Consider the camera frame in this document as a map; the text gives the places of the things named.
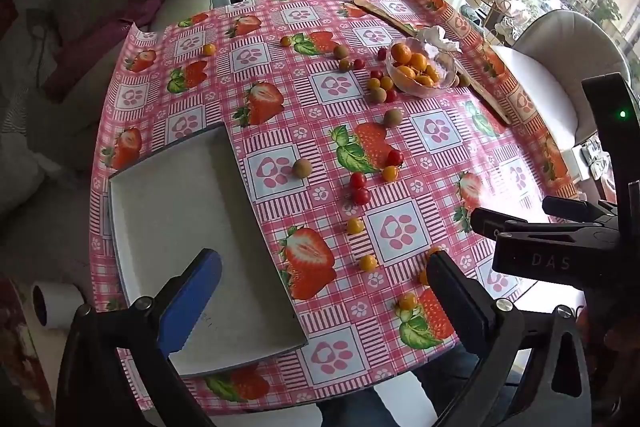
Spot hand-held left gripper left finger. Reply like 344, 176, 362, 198
55, 248, 223, 427

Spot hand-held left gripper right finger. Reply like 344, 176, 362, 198
426, 251, 593, 427

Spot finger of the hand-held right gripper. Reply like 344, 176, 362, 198
470, 206, 530, 239
542, 195, 620, 224

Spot white rectangular tray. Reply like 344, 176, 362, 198
107, 123, 309, 378

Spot white power strip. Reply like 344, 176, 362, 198
569, 138, 610, 181

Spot white chair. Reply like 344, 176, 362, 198
491, 9, 632, 148

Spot white paper roll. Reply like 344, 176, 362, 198
31, 282, 84, 331

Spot clear glass bowl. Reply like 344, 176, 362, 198
387, 38, 458, 98

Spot person's legs in jeans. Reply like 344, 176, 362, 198
317, 349, 506, 427

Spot pile of orange mandarins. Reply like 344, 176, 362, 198
390, 43, 442, 88

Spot red patterned rug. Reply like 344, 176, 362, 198
0, 277, 56, 427

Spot pink strawberry print tablecloth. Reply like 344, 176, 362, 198
89, 0, 581, 415

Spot crumpled white tissue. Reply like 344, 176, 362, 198
415, 26, 463, 56

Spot pink cloth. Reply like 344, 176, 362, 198
47, 0, 163, 95

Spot gold wire rack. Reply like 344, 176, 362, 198
462, 0, 532, 44

